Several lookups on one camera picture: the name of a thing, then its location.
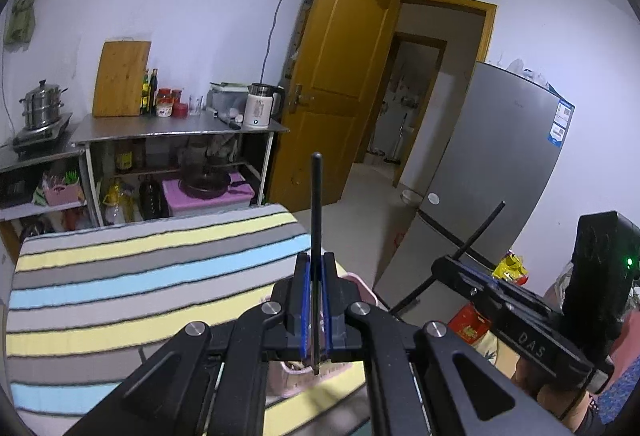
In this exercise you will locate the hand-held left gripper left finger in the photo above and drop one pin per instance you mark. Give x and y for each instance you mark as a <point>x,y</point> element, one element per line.
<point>304,311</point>

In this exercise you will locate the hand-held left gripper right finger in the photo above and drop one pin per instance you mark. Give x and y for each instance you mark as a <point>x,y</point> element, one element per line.
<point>328,311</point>

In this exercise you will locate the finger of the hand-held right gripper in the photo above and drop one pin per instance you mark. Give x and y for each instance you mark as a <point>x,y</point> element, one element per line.
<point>462,283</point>
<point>505,290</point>

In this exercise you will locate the person's right hand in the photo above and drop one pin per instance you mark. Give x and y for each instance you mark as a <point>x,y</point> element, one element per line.
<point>537,383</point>

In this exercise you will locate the yellow snack packet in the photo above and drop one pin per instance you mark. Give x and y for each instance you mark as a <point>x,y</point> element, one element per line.
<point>510,267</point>

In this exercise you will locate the red cardboard box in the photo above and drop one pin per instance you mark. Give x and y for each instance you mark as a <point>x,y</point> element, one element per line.
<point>467,328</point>

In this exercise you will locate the white floor bowl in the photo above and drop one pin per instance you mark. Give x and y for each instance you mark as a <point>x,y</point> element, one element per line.
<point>412,197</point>

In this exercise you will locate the person's patterned clothing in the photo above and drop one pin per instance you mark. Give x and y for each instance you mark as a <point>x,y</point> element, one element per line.
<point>620,391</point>

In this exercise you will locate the grey refrigerator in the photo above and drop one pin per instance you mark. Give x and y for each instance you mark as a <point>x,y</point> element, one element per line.
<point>490,156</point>

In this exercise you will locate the black frying pan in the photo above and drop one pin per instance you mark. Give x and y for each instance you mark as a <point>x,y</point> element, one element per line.
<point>205,181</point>

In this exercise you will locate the pink storage box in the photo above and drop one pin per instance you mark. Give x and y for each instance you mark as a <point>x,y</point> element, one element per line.
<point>172,203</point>

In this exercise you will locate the striped tablecloth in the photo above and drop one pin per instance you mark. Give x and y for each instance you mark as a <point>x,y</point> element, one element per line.
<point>125,276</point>

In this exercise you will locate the dark glass jug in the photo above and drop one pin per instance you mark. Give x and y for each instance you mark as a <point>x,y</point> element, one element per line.
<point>151,200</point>

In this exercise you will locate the white electric kettle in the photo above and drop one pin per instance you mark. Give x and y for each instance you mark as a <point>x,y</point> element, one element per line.
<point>257,109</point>

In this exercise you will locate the yellow cooking oil bottle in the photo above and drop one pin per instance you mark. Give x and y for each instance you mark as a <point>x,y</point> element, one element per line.
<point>117,205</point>

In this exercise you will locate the white plastic bag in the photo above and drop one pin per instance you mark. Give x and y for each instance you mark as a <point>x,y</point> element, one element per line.
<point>525,70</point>

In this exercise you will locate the steel kitchen table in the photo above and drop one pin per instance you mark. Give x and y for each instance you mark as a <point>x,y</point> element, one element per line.
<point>175,129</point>

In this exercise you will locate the white storage box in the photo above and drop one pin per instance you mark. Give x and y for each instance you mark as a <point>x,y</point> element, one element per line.
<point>227,99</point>

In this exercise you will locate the yellow wooden door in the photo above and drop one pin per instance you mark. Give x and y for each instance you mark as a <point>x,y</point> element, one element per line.
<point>330,81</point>

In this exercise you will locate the clear drinking glasses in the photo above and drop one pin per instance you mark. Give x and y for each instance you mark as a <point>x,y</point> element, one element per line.
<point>195,106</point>

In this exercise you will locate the small red jar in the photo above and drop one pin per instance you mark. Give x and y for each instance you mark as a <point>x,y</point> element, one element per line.
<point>181,109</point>

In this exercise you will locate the brown sauce bottle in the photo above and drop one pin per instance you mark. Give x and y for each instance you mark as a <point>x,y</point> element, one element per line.
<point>123,157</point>

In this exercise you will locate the red-lidded jars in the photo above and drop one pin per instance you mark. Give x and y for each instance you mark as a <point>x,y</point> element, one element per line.
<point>164,109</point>

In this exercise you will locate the red lid jar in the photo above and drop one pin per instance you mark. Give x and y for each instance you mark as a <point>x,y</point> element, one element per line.
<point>176,95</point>
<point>163,94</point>

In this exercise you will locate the dark sauce bottle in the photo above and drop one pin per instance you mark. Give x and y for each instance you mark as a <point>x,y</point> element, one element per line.
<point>153,91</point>

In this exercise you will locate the small pink basket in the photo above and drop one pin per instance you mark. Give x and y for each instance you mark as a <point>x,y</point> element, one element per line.
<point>62,194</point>

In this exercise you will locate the green oil bottle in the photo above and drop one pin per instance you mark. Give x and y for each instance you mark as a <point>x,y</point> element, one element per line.
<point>145,92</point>

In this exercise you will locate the wooden cutting board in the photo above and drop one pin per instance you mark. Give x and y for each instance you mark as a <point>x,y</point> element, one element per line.
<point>121,79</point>

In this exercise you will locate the low steel shelf unit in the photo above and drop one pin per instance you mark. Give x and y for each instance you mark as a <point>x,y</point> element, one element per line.
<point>40,164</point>

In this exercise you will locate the black induction cooker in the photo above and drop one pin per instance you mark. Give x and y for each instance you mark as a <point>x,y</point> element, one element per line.
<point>42,136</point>

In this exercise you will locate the steel steamer pot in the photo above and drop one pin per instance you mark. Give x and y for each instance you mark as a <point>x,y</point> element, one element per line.
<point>42,106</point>

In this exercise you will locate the green hanging cloth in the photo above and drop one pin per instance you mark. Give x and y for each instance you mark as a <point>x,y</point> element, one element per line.
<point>22,11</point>

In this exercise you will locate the wooden door frame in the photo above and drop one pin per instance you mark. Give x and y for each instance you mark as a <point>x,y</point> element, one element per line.
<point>487,31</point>

